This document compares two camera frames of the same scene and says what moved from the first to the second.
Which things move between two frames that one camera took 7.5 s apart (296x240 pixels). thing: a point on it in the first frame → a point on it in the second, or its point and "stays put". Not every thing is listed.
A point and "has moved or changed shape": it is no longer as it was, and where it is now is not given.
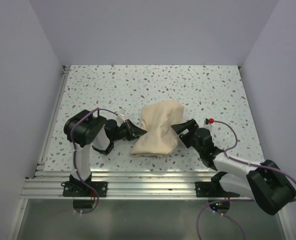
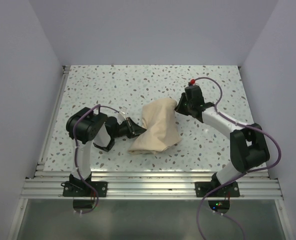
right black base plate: [207, 189] stays put
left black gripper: [133, 130] stays put
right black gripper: [189, 125] → [179, 108]
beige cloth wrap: [160, 139] has moved or changed shape
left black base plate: [71, 188] stays put
